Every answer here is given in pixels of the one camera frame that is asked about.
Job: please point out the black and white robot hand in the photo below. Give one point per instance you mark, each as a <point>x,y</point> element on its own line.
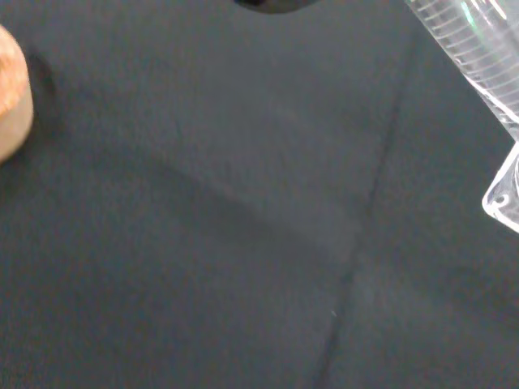
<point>275,5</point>

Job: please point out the black table cloth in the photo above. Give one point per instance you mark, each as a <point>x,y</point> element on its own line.
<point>227,210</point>

